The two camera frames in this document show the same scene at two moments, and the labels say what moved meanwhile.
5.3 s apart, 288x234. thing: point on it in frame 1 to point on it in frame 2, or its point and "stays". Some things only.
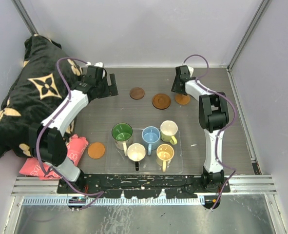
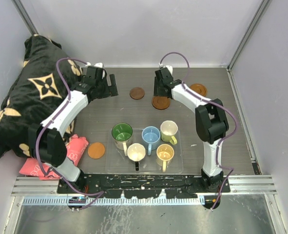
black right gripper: x=174 y=88 to x=157 y=91
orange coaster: x=96 y=150 stays
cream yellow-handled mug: x=168 y=128 stays
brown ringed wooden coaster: x=161 y=101 stays
